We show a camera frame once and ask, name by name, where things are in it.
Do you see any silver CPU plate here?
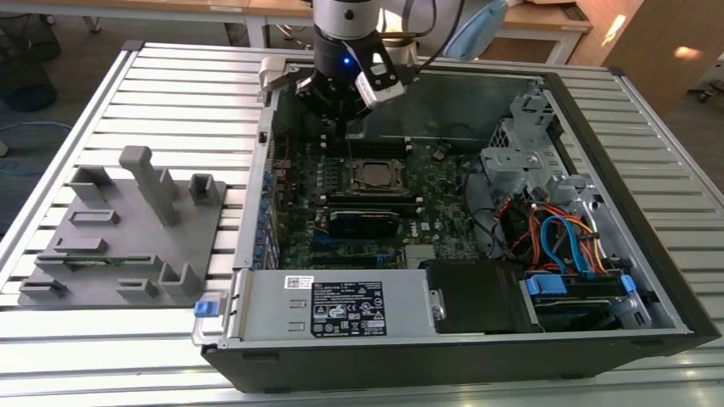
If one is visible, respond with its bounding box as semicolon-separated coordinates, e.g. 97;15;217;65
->
359;164;399;188

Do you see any metal socket cover frame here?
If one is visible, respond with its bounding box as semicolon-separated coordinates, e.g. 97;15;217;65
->
349;159;413;196

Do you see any black RAM slot bank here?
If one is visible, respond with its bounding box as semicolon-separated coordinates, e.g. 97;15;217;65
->
326;193;423;215
326;134;414;157

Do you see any black CPU socket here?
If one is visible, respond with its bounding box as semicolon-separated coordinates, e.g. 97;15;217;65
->
347;159;415;197

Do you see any black expansion slot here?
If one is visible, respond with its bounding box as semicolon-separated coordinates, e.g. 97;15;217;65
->
310;253;382;269

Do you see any black round part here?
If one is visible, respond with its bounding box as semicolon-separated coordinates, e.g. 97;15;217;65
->
299;113;335;144

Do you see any pale blue teach pendant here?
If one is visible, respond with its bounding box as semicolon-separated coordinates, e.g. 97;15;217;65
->
445;0;511;61

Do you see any wooden desk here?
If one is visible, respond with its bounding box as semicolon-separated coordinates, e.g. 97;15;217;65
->
223;0;594;65
0;0;254;47

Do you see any black graphics card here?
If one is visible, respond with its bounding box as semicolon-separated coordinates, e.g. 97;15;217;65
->
326;209;405;239

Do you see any silver metal drive cage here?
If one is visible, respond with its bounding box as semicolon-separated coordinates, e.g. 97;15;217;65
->
479;93;602;204

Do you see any green motherboard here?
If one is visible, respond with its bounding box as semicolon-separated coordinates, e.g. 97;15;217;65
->
271;139;494;270

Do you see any grey parts rack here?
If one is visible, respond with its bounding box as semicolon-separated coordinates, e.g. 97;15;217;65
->
17;145;229;307

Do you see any silver power supply unit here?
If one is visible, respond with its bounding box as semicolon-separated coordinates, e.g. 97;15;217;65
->
218;269;441;344

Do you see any wooden cabinet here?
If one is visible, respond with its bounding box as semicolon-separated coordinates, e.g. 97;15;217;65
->
569;0;724;118

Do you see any black plastic shroud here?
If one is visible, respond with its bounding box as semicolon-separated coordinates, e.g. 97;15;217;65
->
422;259;545;336

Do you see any green RAM stick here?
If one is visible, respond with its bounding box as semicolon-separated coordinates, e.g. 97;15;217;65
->
57;255;154;269

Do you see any hard disk in blue carrier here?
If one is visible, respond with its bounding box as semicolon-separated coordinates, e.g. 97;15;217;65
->
523;273;639;334

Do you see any white wheeled stand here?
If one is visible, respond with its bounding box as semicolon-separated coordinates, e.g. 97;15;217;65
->
683;57;724;103

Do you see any black open PC case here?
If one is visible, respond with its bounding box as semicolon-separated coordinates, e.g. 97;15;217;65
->
191;57;723;393

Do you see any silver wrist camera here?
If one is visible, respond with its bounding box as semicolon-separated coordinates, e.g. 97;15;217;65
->
354;50;407;109

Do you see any grey case latch handle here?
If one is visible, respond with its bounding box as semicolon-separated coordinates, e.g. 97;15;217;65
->
258;57;290;92

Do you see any black wire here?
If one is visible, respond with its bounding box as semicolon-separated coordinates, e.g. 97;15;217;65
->
461;160;511;259

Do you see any blue floor cable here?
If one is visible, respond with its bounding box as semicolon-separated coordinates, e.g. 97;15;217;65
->
0;120;75;177

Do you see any light blue wire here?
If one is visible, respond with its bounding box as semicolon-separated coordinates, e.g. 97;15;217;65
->
541;215;595;279

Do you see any orange wire bundle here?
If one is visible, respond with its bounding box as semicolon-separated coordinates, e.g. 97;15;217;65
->
509;203;618;272

